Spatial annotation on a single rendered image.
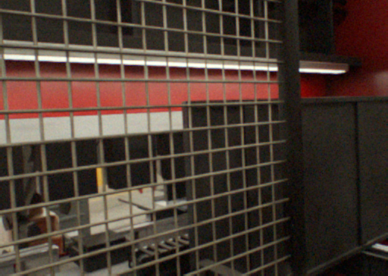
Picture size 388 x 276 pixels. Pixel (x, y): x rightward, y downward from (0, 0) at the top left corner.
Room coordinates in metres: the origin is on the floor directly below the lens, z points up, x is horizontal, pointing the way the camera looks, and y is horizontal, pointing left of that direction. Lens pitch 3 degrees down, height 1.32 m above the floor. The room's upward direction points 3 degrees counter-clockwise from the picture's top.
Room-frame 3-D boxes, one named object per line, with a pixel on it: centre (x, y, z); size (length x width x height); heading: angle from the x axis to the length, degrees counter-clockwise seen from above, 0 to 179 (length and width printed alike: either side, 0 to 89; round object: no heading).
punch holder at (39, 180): (1.08, 0.37, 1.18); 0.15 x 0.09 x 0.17; 128
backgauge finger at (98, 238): (0.94, 0.28, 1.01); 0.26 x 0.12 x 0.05; 38
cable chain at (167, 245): (0.86, -0.01, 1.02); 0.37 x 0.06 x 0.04; 128
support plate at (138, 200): (1.42, 0.16, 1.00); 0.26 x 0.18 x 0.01; 38
